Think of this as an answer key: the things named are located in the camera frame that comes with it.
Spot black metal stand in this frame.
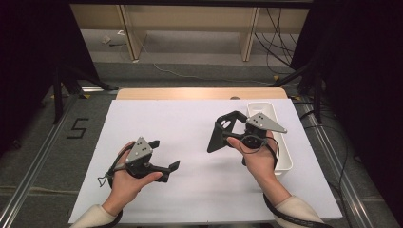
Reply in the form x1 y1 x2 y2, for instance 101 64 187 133
271 60 325 125
51 63 119 125

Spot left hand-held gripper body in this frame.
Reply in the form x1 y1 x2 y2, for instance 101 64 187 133
125 136 170 183

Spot white table sheet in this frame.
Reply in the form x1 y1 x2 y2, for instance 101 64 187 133
67 98 344 224

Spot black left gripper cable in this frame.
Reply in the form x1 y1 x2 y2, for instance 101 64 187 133
97 151 127 228

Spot person's right hand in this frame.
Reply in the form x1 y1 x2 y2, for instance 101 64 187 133
226 131 280 195

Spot black curtain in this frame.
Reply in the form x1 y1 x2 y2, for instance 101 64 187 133
0 0 103 153
291 0 403 217

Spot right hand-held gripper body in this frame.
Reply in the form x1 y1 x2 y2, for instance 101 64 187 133
241 111 288 150

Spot wooden cabinet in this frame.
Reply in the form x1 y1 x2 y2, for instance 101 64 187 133
69 3 310 63

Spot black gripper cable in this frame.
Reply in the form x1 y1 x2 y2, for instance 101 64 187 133
238 134 334 228
97 151 127 228

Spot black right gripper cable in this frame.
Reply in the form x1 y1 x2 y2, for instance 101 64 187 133
238 134 334 228

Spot light wooden table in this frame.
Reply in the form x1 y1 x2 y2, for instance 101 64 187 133
115 87 289 101

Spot aluminium floor rail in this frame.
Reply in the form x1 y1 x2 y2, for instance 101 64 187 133
298 100 376 228
0 94 80 228

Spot black phone case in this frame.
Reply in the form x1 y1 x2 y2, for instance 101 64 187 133
206 110 249 154

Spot person's left hand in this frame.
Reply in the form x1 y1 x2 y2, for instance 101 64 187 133
102 141 163 217

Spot white plastic bin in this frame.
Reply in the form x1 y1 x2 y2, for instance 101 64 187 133
246 101 293 176

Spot hanging black cables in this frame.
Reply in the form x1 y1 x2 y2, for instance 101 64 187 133
255 8 302 75

